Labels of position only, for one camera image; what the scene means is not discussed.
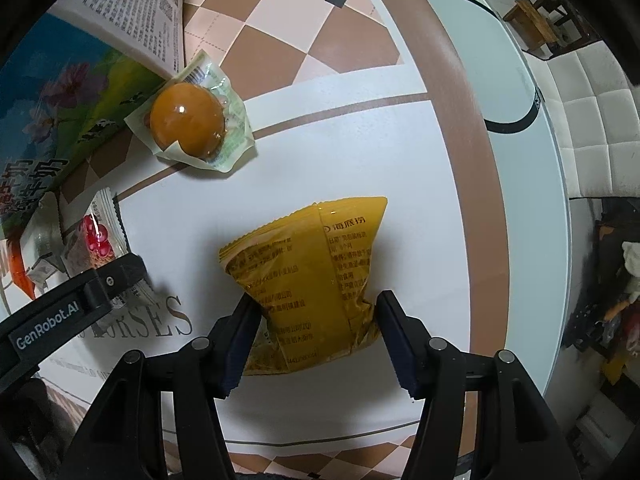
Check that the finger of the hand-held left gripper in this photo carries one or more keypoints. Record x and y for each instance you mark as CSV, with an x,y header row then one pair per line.
x,y
120,275

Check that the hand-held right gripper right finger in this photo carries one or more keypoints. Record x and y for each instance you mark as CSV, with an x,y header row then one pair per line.
x,y
400,350

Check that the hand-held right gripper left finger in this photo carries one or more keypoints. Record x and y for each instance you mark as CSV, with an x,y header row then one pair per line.
x,y
242,340

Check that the white packet with red print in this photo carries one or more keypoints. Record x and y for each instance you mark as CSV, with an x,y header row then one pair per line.
x,y
95,240

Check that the yellow snack packet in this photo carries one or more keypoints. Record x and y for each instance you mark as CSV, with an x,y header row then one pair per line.
x,y
310,270

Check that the cardboard box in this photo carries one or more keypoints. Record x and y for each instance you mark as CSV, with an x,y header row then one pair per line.
x,y
65,95

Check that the silver white snack packet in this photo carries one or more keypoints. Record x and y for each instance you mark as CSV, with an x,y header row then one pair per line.
x,y
42,240

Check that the packaged braised egg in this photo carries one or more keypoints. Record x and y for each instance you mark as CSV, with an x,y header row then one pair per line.
x,y
185,120

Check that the checkered tablecloth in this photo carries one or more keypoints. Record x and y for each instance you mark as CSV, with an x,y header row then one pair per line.
x,y
350,135

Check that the small wooden stool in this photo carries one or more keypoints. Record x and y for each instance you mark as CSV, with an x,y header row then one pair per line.
x,y
530,20

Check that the white padded chair with black frame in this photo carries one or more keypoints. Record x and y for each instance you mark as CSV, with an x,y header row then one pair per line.
x,y
595,125

